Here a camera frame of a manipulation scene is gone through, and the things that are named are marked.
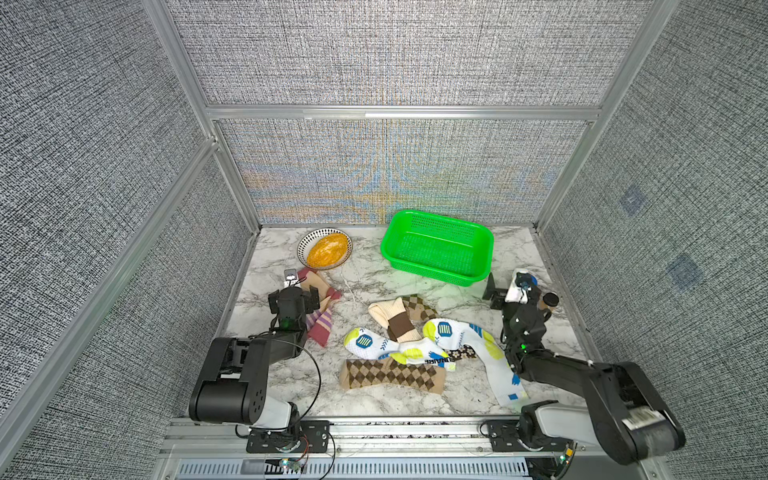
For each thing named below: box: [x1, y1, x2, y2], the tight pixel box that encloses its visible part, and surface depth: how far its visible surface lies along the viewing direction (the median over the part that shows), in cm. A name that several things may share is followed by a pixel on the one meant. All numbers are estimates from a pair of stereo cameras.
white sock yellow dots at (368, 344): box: [344, 328, 457, 371], surface depth 87 cm
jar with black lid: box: [538, 292, 559, 314], surface depth 90 cm
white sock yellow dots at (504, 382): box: [423, 318, 529, 407], surface depth 88 cm
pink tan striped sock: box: [297, 267, 342, 348], surface depth 92 cm
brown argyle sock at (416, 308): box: [402, 294, 438, 321], surface depth 96 cm
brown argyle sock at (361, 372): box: [340, 358, 448, 394], surface depth 84 cm
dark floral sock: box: [445, 344, 478, 361], surface depth 87 cm
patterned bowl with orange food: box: [297, 228, 353, 270], surface depth 108 cm
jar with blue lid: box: [514, 271, 538, 289], surface depth 72 cm
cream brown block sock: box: [368, 297, 422, 343], surface depth 93 cm
